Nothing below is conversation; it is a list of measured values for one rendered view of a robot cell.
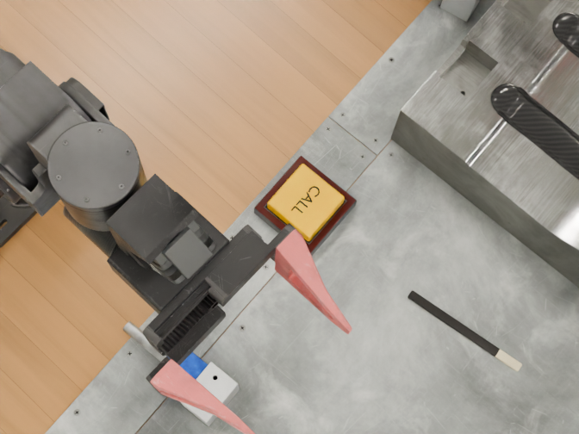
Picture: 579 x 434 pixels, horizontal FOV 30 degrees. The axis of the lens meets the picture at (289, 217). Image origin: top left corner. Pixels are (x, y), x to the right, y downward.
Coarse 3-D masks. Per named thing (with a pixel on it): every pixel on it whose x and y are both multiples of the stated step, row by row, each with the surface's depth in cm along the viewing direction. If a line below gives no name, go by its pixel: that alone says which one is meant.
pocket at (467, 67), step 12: (468, 48) 116; (456, 60) 117; (468, 60) 117; (480, 60) 116; (492, 60) 114; (444, 72) 116; (456, 72) 116; (468, 72) 116; (480, 72) 116; (456, 84) 116; (468, 84) 116; (468, 96) 116
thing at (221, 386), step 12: (132, 324) 112; (132, 336) 111; (144, 336) 111; (192, 360) 110; (192, 372) 110; (204, 372) 108; (216, 372) 108; (204, 384) 108; (216, 384) 108; (228, 384) 108; (216, 396) 108; (228, 396) 108; (192, 408) 107; (204, 420) 107
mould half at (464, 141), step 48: (576, 0) 116; (480, 48) 114; (528, 48) 114; (432, 96) 113; (480, 96) 113; (576, 96) 114; (432, 144) 114; (480, 144) 112; (528, 144) 112; (480, 192) 115; (528, 192) 111; (576, 192) 111; (528, 240) 116; (576, 240) 109
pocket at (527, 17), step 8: (504, 0) 117; (512, 0) 119; (520, 0) 119; (528, 0) 119; (536, 0) 119; (544, 0) 119; (512, 8) 119; (520, 8) 119; (528, 8) 119; (536, 8) 119; (544, 8) 119; (520, 16) 118; (528, 16) 118; (536, 16) 118; (528, 24) 118
